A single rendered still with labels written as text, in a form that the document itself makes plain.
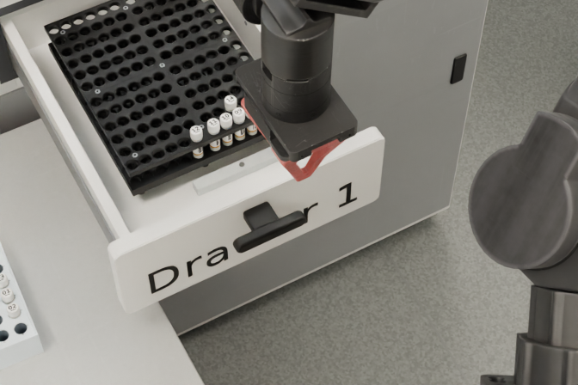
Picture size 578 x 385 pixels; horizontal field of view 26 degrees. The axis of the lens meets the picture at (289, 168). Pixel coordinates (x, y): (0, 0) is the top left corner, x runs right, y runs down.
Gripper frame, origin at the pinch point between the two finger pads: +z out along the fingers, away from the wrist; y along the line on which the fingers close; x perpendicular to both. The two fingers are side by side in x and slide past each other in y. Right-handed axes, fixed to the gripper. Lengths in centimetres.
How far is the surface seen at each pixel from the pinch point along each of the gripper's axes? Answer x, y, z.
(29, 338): 26.3, 6.1, 20.1
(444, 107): -47, 35, 62
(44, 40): 10.8, 37.7, 16.1
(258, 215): 3.1, 1.3, 8.6
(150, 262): 14.0, 2.5, 10.4
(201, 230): 8.5, 2.5, 8.9
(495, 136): -72, 47, 100
